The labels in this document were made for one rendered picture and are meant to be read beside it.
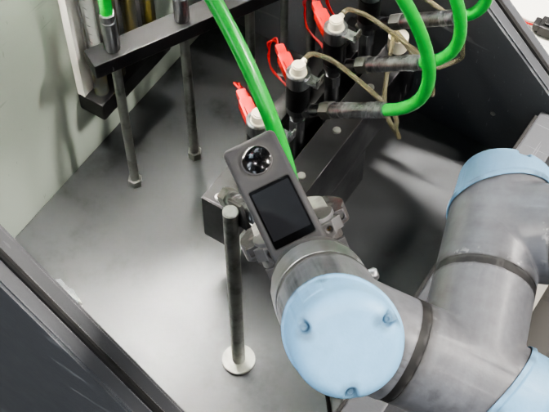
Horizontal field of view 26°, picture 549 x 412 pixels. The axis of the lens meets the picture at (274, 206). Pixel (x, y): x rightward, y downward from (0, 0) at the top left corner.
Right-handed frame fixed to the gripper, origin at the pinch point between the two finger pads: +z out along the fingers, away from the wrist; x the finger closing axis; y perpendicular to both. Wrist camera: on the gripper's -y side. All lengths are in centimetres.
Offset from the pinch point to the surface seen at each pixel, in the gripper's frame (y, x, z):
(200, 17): -17.5, -0.1, 32.8
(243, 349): 19.6, -10.9, 26.6
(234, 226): 1.3, -5.3, 7.3
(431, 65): -5.3, 19.0, 9.5
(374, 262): 19.7, 8.0, 38.1
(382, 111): -1.3, 13.9, 18.7
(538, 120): 11, 34, 37
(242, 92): -8.3, 0.9, 26.5
